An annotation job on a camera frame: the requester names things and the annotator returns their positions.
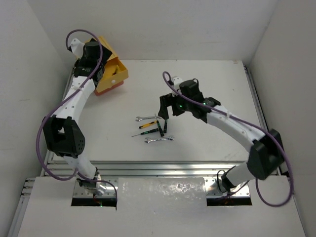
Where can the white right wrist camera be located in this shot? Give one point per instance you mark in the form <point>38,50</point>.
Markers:
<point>176,81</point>

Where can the yellow drawer cabinet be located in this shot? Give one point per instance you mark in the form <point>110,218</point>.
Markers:
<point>108,48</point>

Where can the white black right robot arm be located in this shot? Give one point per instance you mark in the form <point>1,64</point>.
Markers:
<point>264,155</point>

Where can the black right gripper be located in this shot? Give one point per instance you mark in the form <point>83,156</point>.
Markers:
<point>166,100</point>

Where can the white front cover panel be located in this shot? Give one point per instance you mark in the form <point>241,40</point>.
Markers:
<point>153,207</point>

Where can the green black screwdriver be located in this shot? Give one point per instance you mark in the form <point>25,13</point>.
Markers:
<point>147,132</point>
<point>159,127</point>
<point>165,126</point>

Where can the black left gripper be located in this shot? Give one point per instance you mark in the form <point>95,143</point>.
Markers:
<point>105,53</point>

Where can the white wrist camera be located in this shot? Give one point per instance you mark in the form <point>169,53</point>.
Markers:
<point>176,81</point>
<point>76,47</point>

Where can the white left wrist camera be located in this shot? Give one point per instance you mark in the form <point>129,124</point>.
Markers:
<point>76,47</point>

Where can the red bottom drawer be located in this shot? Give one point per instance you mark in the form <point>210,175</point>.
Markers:
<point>102,91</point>

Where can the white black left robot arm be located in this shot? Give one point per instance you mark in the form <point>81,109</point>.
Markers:
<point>62,133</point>

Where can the small yellow utility knife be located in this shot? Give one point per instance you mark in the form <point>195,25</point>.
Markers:
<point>148,124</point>

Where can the aluminium front frame rails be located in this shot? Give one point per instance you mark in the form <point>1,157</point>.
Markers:
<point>198,150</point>

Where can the silver open-end wrench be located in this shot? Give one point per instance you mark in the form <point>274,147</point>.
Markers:
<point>150,140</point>
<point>146,118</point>

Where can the yellow top drawer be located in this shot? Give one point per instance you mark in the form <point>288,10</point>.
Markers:
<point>108,79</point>

